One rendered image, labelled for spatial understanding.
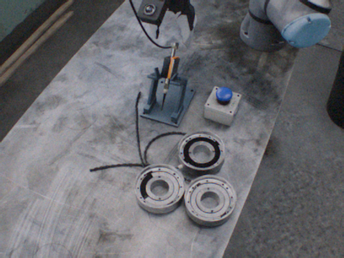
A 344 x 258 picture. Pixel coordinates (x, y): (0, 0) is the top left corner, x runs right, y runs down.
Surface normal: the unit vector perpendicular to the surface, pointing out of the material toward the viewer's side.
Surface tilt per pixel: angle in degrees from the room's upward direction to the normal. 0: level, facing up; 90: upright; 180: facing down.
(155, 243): 0
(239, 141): 0
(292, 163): 0
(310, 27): 97
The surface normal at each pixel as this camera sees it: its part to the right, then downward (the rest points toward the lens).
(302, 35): 0.26, 0.83
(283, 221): -0.03, -0.61
